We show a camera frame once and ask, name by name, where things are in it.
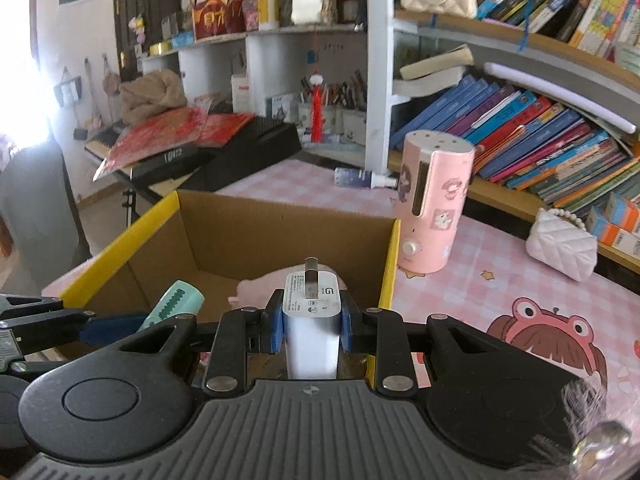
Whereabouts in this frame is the orange white carton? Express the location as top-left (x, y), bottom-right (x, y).
top-left (586, 192), bottom-right (640, 241)
top-left (597, 220), bottom-right (640, 261)

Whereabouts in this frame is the pink fuzzy plush cushion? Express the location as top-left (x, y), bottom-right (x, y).
top-left (229, 261), bottom-right (346, 311)

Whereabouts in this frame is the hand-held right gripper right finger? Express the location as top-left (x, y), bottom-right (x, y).
top-left (339, 291), bottom-right (505, 397)

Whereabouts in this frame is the grey chair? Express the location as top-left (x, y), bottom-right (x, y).
top-left (0, 139), bottom-right (93, 288)

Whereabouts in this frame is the red cartoon figure box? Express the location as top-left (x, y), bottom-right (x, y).
top-left (189, 0), bottom-right (246, 42)

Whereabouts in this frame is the white quilted pouch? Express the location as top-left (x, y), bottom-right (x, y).
top-left (525, 207), bottom-right (598, 282)

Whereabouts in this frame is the black flat case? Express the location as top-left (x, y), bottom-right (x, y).
top-left (129, 144), bottom-right (221, 187)

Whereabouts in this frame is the white yellow canister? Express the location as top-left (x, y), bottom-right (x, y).
top-left (256, 0), bottom-right (280, 31)

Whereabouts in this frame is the brown crumpled cloth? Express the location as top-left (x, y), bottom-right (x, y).
top-left (117, 69), bottom-right (188, 126)

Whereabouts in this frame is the black piano keyboard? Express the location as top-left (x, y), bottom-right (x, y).
top-left (84, 125), bottom-right (138, 226)

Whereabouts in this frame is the white tube lamp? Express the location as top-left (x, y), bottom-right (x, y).
top-left (484, 61), bottom-right (638, 135)

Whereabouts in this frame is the blue white glue bottle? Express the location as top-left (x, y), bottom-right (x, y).
top-left (334, 166), bottom-right (398, 191)

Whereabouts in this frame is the wooden bookshelf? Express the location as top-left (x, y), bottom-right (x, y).
top-left (387, 7), bottom-right (640, 273)

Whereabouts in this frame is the white pen holder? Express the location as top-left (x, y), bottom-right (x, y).
top-left (298, 76), bottom-right (332, 137)
top-left (336, 72), bottom-right (369, 146)

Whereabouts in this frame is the yellow cardboard box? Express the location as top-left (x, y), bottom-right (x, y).
top-left (59, 190), bottom-right (402, 393)

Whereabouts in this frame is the green correction tape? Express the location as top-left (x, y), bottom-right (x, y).
top-left (139, 281), bottom-right (206, 332)

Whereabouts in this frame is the white charger plug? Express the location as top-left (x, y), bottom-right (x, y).
top-left (282, 257), bottom-right (346, 380)

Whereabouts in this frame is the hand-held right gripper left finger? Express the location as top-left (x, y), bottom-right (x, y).
top-left (117, 289), bottom-right (286, 397)

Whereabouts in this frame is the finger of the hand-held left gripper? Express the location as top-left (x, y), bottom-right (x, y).
top-left (0, 309), bottom-right (149, 357)
top-left (0, 294), bottom-right (65, 319)

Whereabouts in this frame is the white red small box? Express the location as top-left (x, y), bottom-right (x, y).
top-left (231, 74), bottom-right (251, 114)

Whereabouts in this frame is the stack of red papers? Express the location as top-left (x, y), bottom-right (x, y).
top-left (92, 107), bottom-right (256, 181)

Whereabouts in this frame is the thick beige-paged book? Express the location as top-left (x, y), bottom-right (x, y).
top-left (400, 44), bottom-right (475, 81)
top-left (392, 67), bottom-right (466, 98)

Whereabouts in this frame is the white shelf unit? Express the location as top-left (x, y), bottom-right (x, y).
top-left (140, 0), bottom-right (396, 171)

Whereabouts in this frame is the red tassel ornament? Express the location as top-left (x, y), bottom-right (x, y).
top-left (309, 74), bottom-right (326, 144)

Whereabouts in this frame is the row of colourful books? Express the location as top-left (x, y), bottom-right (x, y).
top-left (470, 0), bottom-right (640, 71)
top-left (389, 74), bottom-right (640, 213)

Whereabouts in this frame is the pink cartoon cylinder appliance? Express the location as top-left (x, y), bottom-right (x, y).
top-left (395, 130), bottom-right (476, 276)

